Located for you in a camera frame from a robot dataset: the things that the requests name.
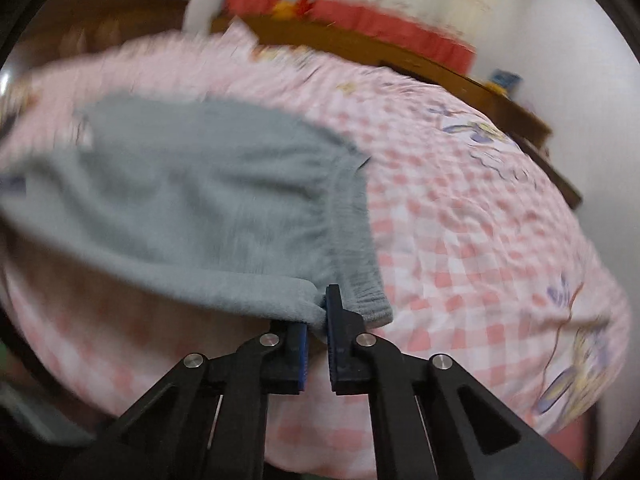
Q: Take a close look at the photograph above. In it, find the long wooden low cabinet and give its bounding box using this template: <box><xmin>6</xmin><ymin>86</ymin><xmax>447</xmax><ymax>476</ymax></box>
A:
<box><xmin>210</xmin><ymin>16</ymin><xmax>582</xmax><ymax>211</ymax></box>

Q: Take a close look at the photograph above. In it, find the blue book on cabinet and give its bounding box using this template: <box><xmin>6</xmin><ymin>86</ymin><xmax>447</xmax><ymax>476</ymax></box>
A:
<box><xmin>488</xmin><ymin>70</ymin><xmax>522</xmax><ymax>96</ymax></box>

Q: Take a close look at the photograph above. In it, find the pink checkered cartoon bedsheet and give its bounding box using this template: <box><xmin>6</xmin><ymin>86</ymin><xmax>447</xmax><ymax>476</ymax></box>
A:
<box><xmin>0</xmin><ymin>18</ymin><xmax>633</xmax><ymax>480</ymax></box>

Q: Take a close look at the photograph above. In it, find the yellow container on cabinet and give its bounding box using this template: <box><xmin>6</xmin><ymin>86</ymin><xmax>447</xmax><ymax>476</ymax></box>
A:
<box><xmin>270</xmin><ymin>0</ymin><xmax>299</xmax><ymax>21</ymax></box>

